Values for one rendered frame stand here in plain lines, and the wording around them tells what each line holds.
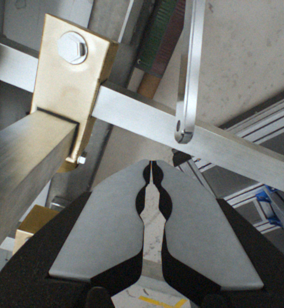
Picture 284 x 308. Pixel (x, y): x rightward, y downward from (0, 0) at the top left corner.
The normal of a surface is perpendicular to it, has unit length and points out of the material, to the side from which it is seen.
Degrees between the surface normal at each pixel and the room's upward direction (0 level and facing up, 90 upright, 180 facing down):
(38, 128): 90
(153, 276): 90
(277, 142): 0
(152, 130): 0
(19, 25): 0
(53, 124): 90
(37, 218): 90
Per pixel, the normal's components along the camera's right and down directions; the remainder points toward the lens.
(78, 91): -0.04, 0.46
